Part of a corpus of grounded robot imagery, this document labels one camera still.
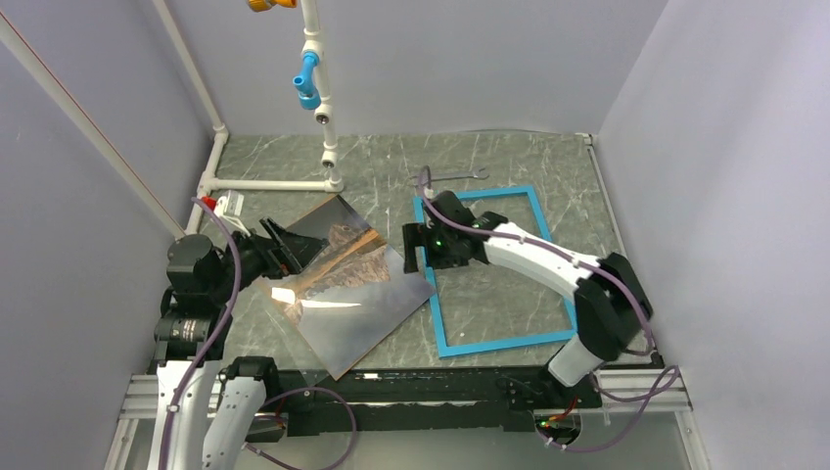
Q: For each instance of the blue wooden picture frame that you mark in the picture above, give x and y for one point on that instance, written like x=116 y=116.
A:
x=493 y=316

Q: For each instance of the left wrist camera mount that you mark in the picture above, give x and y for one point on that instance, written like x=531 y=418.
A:
x=228 y=205

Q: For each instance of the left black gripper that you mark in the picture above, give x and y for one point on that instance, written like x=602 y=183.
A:
x=284 y=253

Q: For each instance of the blue pipe fitting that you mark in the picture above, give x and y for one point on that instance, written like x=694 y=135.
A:
x=308 y=93

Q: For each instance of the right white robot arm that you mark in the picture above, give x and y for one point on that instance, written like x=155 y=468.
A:
x=611 y=307

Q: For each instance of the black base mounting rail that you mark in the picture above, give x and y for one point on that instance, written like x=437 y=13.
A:
x=509 y=398

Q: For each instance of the white pvc pipe structure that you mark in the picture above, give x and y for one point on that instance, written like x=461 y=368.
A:
x=102 y=101

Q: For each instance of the landscape photo print board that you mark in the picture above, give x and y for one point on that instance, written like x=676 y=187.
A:
x=351 y=297

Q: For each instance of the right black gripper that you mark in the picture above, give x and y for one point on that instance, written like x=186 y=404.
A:
x=417 y=235

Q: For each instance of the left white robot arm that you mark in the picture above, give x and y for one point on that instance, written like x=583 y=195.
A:
x=196 y=316

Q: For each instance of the aluminium extrusion frame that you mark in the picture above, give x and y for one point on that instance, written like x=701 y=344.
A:
x=632 y=387

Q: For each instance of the orange pipe fitting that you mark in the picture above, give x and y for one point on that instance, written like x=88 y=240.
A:
x=259 y=6

